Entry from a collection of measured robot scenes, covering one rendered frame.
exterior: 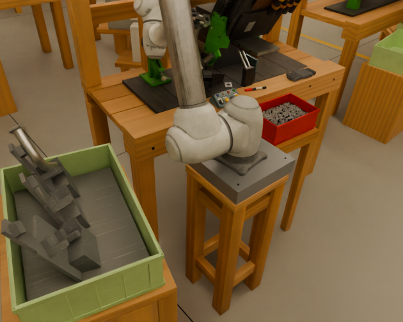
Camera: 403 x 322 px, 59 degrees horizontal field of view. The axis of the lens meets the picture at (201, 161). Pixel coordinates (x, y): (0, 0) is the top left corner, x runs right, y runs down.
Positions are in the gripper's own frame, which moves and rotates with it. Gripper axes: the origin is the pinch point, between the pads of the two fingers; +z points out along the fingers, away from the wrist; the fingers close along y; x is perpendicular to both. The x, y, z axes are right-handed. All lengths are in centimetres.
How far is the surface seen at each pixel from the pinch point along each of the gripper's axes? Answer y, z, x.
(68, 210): -88, -86, 1
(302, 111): -58, 33, -27
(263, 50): -23.2, 19.2, -20.5
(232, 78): -26.9, 25.4, 8.3
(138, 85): -23.7, -21.2, 37.8
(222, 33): -10.4, 4.1, -8.3
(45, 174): -75, -91, 4
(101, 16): 13, -38, 37
